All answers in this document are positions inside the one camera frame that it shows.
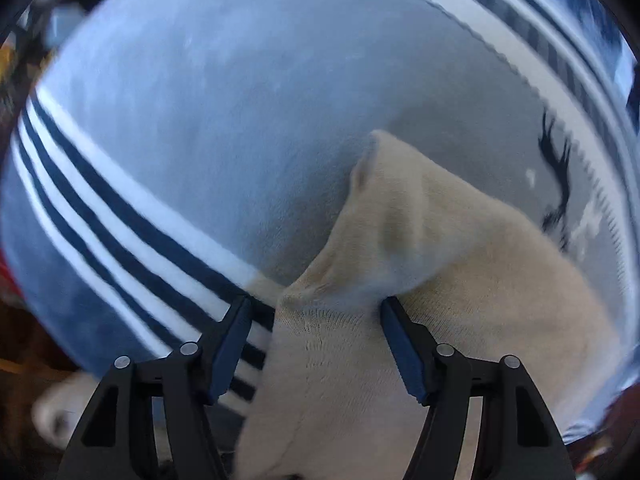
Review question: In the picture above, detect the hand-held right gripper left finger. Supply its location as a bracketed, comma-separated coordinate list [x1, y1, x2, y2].
[56, 295, 253, 480]

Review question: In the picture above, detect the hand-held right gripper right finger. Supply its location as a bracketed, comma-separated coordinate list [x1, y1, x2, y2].
[380, 296, 578, 480]

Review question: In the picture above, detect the cream knit sweater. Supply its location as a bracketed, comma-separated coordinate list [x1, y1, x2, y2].
[234, 130, 627, 480]

